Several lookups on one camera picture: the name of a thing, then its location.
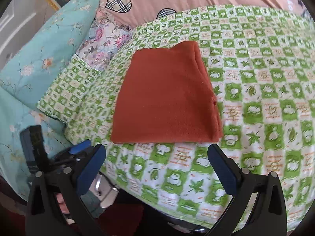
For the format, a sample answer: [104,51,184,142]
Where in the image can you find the teal floral pillow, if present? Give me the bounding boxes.
[1,0,99,200]

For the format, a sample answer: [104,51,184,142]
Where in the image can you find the green white patterned quilt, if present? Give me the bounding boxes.
[37,5,314,231]

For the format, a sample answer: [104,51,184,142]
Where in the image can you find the pink floral pillow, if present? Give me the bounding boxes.
[76,19,132,71]

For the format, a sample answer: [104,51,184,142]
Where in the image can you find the orange knit sweater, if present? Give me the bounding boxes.
[110,41,223,143]

